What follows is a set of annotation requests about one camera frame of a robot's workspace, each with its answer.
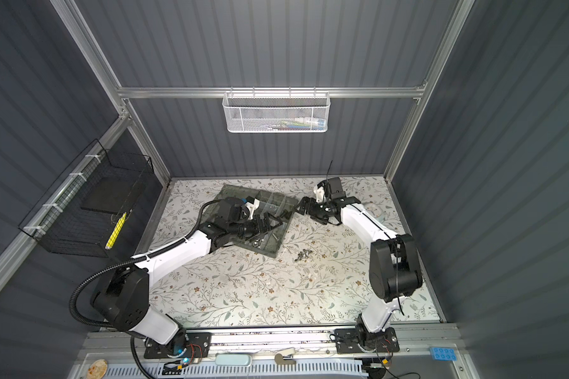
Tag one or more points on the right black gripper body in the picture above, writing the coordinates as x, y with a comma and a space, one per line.
318, 211

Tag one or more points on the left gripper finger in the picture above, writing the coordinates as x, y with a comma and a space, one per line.
273, 221
271, 231

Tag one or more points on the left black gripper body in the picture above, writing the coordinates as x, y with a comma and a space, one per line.
246, 228

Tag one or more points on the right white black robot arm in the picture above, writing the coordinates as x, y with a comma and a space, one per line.
394, 267

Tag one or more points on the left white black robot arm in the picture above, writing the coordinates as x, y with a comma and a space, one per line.
122, 295

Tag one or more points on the pile of screws and nuts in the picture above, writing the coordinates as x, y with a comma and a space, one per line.
303, 255

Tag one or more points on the clear divided organizer box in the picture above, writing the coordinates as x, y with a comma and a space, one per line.
236, 204

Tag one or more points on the floral table mat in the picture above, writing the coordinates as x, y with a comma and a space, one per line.
238, 287

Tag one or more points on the pens in white basket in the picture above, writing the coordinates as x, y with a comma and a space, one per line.
299, 124

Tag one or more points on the yellow marker pen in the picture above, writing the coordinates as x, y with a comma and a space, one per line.
115, 232

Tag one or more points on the light teal flat box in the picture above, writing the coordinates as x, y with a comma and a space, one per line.
233, 359

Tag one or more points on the blue button pad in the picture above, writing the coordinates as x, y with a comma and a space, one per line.
445, 354

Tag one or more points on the round wooden disc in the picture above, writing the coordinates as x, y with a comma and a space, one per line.
97, 370

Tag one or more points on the white wire mesh basket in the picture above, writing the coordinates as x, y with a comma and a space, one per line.
247, 115

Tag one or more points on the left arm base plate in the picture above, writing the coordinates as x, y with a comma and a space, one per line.
183, 345

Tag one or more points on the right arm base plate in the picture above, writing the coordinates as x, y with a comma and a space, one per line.
353, 340

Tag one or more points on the black wire wall basket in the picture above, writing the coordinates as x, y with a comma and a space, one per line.
78, 217

